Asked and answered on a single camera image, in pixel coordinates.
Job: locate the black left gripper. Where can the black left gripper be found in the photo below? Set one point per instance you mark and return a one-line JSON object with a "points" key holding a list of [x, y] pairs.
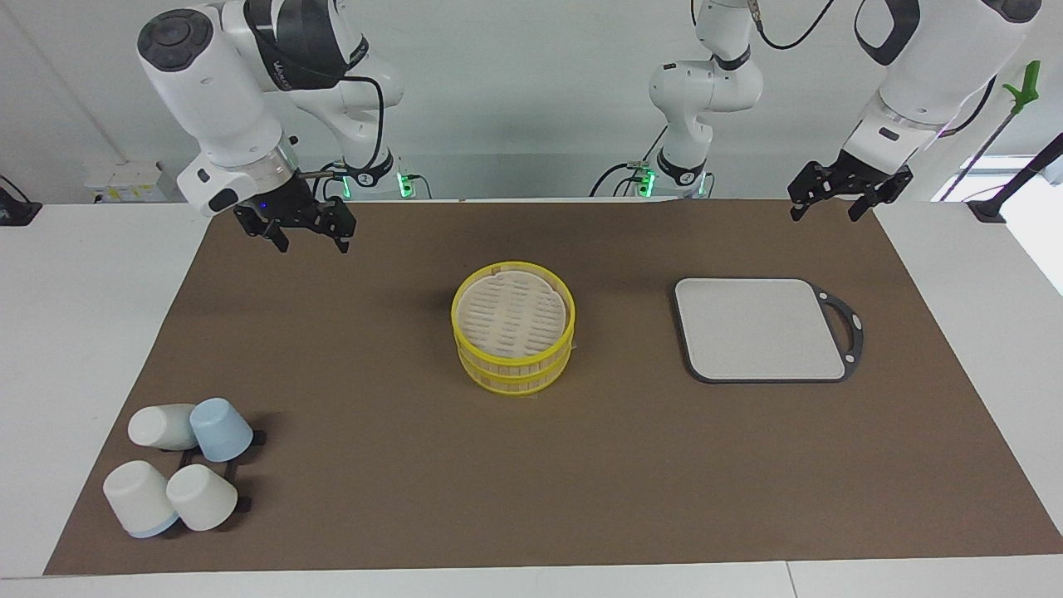
{"points": [[847, 178]]}

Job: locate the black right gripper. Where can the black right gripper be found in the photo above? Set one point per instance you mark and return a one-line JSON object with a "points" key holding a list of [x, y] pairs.
{"points": [[295, 208]]}

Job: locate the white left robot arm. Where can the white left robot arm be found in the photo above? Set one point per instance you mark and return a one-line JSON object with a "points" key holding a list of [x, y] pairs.
{"points": [[930, 75]]}

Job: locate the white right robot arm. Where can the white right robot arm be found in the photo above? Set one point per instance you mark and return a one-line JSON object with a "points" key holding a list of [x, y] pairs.
{"points": [[224, 91]]}

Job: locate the yellow bamboo steamer basket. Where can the yellow bamboo steamer basket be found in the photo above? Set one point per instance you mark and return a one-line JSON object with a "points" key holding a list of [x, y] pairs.
{"points": [[515, 382]]}

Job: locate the green tipped pole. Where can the green tipped pole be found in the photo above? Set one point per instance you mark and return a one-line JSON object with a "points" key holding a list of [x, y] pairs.
{"points": [[996, 133]]}

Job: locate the white cardboard box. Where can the white cardboard box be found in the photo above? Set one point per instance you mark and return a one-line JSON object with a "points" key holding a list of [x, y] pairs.
{"points": [[129, 181]]}

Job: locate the light blue plastic cup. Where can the light blue plastic cup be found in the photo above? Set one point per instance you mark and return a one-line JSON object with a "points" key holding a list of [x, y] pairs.
{"points": [[220, 428]]}

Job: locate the white plastic cup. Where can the white plastic cup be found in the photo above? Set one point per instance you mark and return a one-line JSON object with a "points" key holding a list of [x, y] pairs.
{"points": [[137, 498], [203, 498], [162, 425]]}

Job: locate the black cup rack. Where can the black cup rack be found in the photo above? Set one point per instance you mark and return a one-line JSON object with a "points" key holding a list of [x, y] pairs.
{"points": [[242, 503]]}

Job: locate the brown table mat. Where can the brown table mat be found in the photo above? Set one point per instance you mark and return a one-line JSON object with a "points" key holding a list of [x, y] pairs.
{"points": [[581, 465]]}

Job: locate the black camera stand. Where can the black camera stand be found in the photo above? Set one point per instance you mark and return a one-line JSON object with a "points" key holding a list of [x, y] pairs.
{"points": [[1017, 178]]}

